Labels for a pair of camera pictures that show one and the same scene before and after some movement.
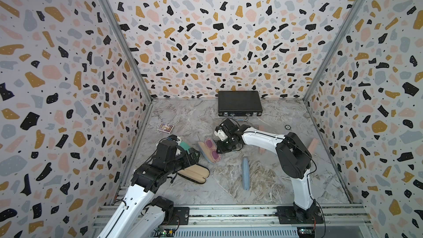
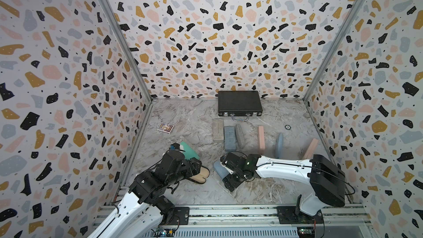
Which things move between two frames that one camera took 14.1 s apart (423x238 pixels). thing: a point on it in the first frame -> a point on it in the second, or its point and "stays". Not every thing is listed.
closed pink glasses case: [312, 147] stays
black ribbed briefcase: [239, 104] stays
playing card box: [165, 127] stays
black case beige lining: [196, 173] stays
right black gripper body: [224, 146] -> [232, 179]
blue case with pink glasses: [208, 147] -> [220, 169]
